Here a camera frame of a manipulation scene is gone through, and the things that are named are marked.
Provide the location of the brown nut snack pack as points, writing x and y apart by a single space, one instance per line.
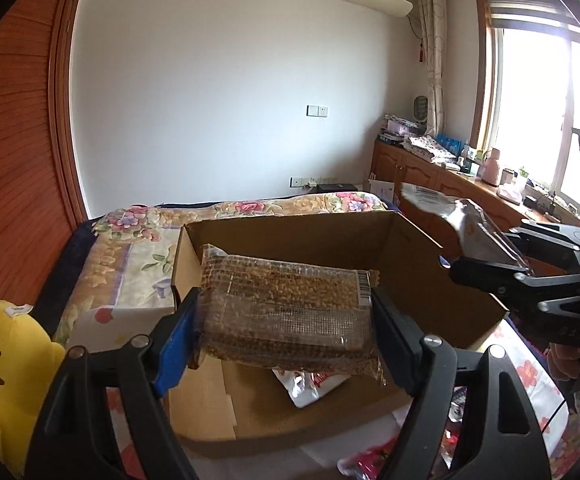
286 315

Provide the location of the white paper bag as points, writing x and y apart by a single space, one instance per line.
383 189

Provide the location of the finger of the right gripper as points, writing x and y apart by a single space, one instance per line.
497 279
555 244

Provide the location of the patterned curtain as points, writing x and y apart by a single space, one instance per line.
433 24

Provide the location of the small desk fan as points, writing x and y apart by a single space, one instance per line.
419 109

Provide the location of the wall power strip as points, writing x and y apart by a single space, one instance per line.
302 182

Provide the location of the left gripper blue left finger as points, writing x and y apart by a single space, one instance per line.
173 343

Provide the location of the pink bottle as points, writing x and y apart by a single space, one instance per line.
491 170

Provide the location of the brown cardboard box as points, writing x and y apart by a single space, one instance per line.
224 406

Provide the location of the folded floral cloth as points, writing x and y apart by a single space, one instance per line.
427 148

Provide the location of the clear bag of red snacks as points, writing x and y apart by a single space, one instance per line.
307 388

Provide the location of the wooden wardrobe door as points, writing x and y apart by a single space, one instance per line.
40 200

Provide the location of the white wall switch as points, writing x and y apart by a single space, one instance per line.
317 111

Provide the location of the wooden cabinet row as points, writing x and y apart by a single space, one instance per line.
390 163

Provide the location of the clear plastic snack bag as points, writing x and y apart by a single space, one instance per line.
478 236

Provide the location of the floral bed quilt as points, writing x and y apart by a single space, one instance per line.
133 254

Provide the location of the yellow plush toy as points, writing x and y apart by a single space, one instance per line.
29 360

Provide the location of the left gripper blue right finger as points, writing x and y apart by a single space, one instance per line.
398 340

